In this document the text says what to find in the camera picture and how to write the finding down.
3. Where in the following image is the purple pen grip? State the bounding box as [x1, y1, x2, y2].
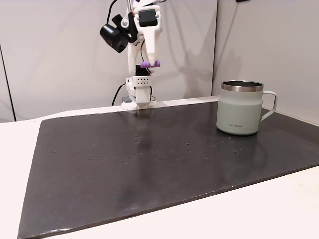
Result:
[140, 60, 161, 69]

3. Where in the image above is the black table mat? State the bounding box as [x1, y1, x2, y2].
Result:
[16, 100, 319, 239]

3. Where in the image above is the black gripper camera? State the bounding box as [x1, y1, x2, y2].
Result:
[100, 14, 139, 53]

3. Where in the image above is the black camera cable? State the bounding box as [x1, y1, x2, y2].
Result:
[106, 0, 118, 26]

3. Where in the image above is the black arm base cable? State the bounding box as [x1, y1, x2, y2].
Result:
[111, 83, 127, 107]

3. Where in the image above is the pale green steel-rimmed mug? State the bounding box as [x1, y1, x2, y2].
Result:
[215, 80, 278, 136]

